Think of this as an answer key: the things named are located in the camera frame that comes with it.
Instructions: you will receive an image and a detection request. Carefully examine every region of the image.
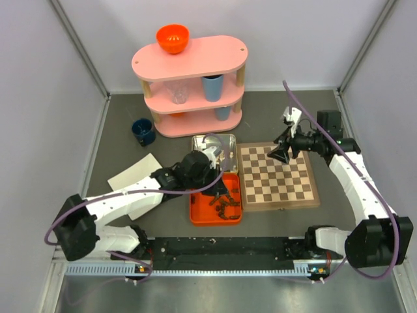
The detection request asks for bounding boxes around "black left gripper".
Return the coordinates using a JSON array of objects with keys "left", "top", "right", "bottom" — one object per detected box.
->
[{"left": 185, "top": 164, "right": 228, "bottom": 196}]

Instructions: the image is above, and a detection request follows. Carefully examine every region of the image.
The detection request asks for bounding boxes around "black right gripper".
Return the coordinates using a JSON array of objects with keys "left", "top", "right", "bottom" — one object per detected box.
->
[{"left": 266, "top": 123, "right": 323, "bottom": 164}]

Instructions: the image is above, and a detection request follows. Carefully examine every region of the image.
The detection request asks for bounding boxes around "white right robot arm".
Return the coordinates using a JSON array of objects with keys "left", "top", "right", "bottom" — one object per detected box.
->
[{"left": 267, "top": 108, "right": 414, "bottom": 269}]

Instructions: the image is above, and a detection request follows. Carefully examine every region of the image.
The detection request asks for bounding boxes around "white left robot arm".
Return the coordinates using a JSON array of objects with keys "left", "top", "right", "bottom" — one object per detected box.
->
[{"left": 52, "top": 147, "right": 228, "bottom": 261}]

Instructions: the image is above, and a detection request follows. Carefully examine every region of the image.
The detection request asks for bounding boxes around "wooden chess board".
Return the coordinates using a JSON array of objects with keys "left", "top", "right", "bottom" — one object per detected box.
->
[{"left": 237, "top": 143, "right": 321, "bottom": 212}]

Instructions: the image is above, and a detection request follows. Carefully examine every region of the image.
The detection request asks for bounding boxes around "orange tin box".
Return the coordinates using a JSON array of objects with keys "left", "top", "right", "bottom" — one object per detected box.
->
[{"left": 190, "top": 173, "right": 243, "bottom": 226}]

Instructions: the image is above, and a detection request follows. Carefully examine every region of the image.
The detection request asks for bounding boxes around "blue cup bottom shelf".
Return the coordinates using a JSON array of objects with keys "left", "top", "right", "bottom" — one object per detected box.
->
[{"left": 214, "top": 106, "right": 232, "bottom": 121}]

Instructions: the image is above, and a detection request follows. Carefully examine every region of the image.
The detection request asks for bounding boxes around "blue cup shelf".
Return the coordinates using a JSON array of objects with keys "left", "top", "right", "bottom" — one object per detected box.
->
[
  {"left": 214, "top": 106, "right": 232, "bottom": 121},
  {"left": 201, "top": 74, "right": 223, "bottom": 102}
]

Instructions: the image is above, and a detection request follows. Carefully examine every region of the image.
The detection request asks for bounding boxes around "white paper sheet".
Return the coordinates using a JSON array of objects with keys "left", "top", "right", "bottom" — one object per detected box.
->
[{"left": 108, "top": 153, "right": 163, "bottom": 220}]

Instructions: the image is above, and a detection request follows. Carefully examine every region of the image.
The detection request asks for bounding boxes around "blue cup middle shelf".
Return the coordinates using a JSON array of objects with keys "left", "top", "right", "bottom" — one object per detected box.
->
[{"left": 201, "top": 74, "right": 223, "bottom": 102}]

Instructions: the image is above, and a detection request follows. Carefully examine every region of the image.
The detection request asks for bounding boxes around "dark blue mug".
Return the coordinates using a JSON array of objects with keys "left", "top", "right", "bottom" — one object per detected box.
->
[{"left": 131, "top": 118, "right": 156, "bottom": 147}]

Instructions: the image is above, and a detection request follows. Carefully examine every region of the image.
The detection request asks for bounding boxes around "pink three-tier shelf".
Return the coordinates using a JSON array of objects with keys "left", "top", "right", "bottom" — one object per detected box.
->
[{"left": 131, "top": 35, "right": 248, "bottom": 138}]

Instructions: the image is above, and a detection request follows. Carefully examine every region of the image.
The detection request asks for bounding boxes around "clear glass cup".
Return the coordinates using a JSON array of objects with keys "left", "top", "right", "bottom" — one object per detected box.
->
[{"left": 164, "top": 80, "right": 189, "bottom": 104}]

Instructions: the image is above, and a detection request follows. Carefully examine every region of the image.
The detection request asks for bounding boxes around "orange bowl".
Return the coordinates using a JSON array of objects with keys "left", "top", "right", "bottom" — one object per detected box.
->
[{"left": 156, "top": 23, "right": 190, "bottom": 55}]

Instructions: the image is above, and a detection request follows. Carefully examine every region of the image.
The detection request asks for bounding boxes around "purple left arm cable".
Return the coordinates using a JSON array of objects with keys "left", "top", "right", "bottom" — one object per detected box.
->
[{"left": 44, "top": 132, "right": 233, "bottom": 288}]

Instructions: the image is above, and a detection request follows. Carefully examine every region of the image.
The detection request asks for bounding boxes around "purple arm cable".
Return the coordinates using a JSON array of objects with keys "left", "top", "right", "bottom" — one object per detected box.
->
[
  {"left": 44, "top": 132, "right": 233, "bottom": 288},
  {"left": 281, "top": 80, "right": 401, "bottom": 284}
]

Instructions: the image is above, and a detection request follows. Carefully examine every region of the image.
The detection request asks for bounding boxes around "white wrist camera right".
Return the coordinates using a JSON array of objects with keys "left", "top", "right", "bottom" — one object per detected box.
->
[{"left": 283, "top": 106, "right": 302, "bottom": 138}]

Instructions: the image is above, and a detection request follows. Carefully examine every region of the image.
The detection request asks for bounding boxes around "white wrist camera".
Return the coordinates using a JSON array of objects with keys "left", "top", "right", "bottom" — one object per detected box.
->
[
  {"left": 202, "top": 146, "right": 222, "bottom": 168},
  {"left": 283, "top": 106, "right": 302, "bottom": 138}
]

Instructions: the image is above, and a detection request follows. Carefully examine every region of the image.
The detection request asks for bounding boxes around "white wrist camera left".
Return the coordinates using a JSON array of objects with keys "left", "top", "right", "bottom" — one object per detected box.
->
[{"left": 202, "top": 146, "right": 222, "bottom": 168}]

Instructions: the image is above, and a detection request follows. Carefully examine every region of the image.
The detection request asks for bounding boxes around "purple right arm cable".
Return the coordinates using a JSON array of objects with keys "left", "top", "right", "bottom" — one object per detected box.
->
[{"left": 281, "top": 80, "right": 401, "bottom": 284}]

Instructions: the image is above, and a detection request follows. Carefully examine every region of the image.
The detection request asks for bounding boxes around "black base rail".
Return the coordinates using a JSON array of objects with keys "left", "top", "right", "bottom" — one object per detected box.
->
[{"left": 110, "top": 236, "right": 333, "bottom": 271}]

